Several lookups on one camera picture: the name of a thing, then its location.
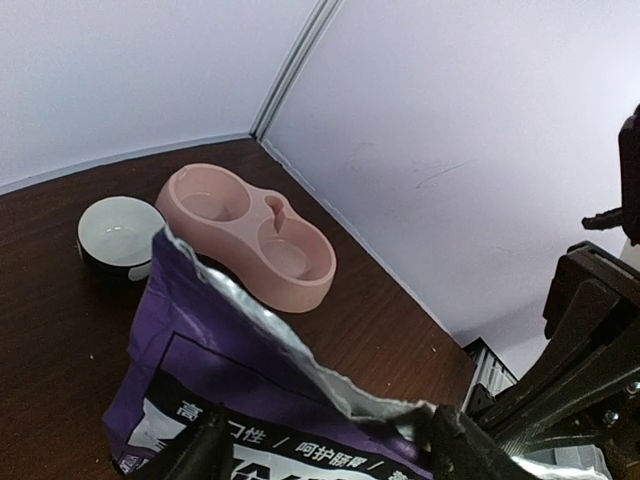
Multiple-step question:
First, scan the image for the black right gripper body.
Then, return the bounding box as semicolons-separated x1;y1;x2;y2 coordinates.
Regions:
467;241;639;455

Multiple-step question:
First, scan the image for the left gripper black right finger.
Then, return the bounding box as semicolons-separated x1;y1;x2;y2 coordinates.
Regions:
430;405;536;480

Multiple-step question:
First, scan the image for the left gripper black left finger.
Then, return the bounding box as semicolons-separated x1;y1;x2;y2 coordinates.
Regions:
149;405;234;479

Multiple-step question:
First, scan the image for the purple pet food bag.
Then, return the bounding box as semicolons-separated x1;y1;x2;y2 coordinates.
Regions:
103;228;431;479

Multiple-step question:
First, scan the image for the pink double pet feeder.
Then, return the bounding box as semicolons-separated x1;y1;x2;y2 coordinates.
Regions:
155;163;337;314

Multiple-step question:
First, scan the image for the black and white ceramic bowl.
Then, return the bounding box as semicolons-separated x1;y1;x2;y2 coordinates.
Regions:
76;196;165;283

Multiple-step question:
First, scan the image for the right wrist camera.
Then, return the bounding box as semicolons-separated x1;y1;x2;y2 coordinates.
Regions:
581;106;640;246

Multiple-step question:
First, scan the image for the right aluminium corner post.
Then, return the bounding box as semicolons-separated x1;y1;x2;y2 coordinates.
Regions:
249;0;343;142

